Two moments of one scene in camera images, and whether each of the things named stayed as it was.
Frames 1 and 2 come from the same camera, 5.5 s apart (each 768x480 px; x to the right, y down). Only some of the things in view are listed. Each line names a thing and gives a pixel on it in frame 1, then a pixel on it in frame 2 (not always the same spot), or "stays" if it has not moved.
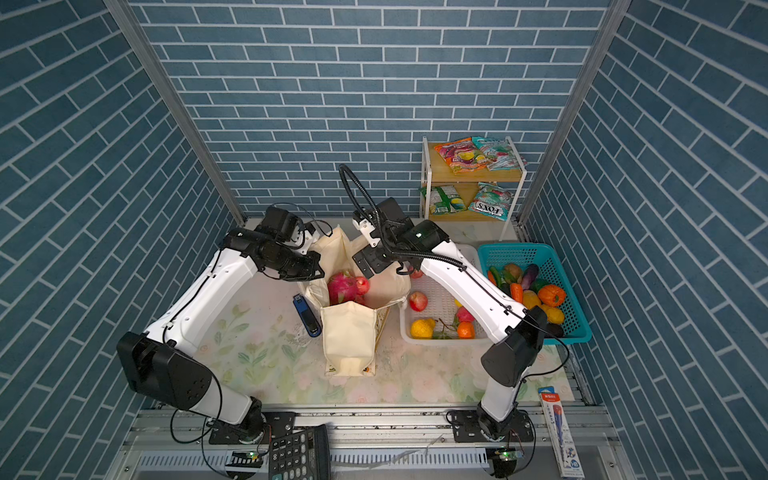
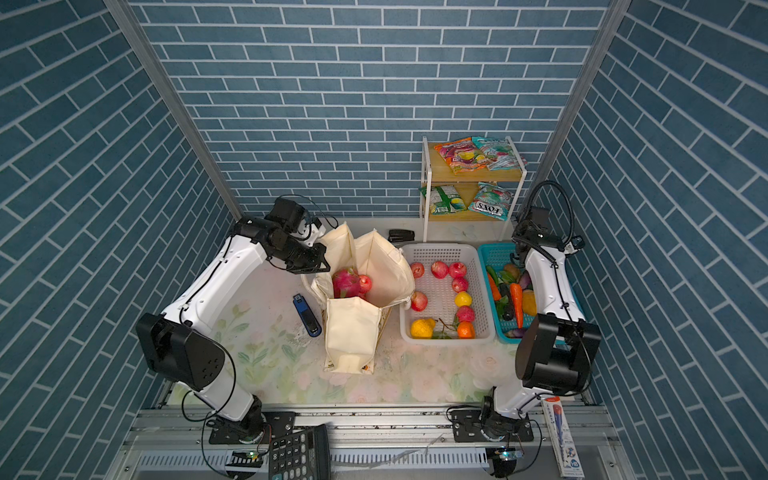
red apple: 362,285 stays
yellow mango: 530,299 stays
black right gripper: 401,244 to 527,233
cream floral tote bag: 349,331 stays
